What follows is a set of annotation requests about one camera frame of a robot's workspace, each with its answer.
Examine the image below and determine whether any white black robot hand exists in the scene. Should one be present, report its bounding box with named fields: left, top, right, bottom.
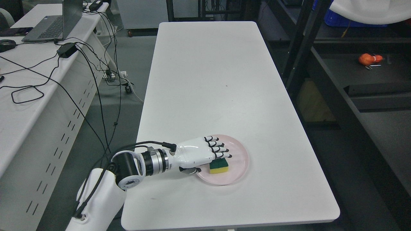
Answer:
left=169, top=136, right=232, bottom=174

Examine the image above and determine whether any green yellow sponge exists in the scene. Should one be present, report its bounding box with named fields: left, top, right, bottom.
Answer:
left=209, top=158, right=229, bottom=174

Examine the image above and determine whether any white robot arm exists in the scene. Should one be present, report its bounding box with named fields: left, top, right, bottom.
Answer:
left=66, top=141, right=177, bottom=231

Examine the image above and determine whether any black metal shelf rack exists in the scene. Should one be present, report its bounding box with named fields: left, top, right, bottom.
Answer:
left=258, top=0, right=411, bottom=231

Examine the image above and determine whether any orange toy on shelf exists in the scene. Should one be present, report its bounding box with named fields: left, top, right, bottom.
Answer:
left=358, top=54, right=383, bottom=66

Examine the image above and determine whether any pink round plate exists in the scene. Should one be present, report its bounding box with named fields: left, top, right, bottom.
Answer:
left=196, top=134, right=249, bottom=185

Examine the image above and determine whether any white rectangular table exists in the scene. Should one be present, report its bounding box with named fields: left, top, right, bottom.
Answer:
left=121, top=21, right=340, bottom=230

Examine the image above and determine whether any white power strip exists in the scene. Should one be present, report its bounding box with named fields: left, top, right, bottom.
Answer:
left=103, top=70, right=128, bottom=83

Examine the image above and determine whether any white side desk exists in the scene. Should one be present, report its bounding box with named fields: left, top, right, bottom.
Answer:
left=0, top=3, right=116, bottom=231

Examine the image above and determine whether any black power adapter brick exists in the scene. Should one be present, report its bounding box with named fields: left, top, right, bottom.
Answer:
left=56, top=42, right=78, bottom=58

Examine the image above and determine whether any grey open laptop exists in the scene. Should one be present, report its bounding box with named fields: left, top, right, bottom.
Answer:
left=22, top=0, right=83, bottom=42

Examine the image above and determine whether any blue plastic crate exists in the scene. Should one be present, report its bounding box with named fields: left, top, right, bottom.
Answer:
left=324, top=9, right=388, bottom=28

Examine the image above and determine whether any black computer mouse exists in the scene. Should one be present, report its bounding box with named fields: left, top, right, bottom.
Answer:
left=0, top=39, right=17, bottom=53

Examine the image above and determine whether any black looped cable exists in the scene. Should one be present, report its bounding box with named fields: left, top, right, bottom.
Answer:
left=0, top=56, right=61, bottom=105

